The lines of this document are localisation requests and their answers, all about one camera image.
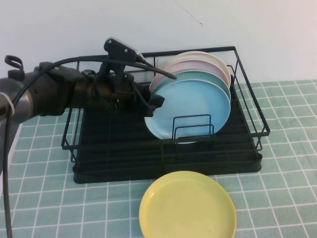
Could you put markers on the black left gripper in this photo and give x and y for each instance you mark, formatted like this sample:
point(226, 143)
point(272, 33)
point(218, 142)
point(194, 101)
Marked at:
point(119, 91)

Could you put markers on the light blue round plate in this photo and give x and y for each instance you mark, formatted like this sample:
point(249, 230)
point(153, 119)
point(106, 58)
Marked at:
point(193, 101)

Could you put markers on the green round plate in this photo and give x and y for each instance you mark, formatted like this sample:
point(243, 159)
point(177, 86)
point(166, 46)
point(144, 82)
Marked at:
point(198, 75)

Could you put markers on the pink round plate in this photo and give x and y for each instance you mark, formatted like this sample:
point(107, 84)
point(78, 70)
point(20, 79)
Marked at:
point(195, 65)

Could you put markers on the cream round plate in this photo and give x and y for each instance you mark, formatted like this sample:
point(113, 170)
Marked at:
point(205, 55)

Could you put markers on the yellow round plate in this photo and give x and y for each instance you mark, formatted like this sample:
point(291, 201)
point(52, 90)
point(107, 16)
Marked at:
point(188, 205)

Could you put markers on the black plastic drip tray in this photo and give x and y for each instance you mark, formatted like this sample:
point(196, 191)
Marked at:
point(123, 138)

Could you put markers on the green checked tablecloth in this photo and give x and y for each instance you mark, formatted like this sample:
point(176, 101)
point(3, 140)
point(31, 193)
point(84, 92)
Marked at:
point(284, 173)

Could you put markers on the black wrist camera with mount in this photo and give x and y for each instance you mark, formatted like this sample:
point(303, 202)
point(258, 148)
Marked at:
point(119, 49)

